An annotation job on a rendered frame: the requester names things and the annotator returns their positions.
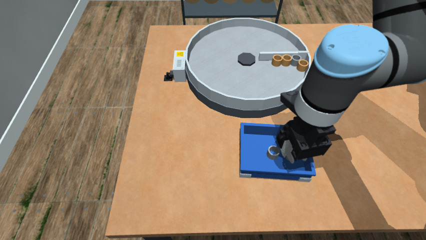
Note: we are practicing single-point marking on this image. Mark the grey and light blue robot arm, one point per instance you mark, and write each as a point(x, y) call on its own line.
point(356, 58)

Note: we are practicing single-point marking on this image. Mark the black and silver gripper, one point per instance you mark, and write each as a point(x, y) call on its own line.
point(301, 140)

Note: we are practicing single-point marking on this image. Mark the bronze bushing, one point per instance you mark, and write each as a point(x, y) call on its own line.
point(302, 65)
point(286, 60)
point(276, 60)

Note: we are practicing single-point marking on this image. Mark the blue open crate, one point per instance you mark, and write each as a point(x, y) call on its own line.
point(255, 140)

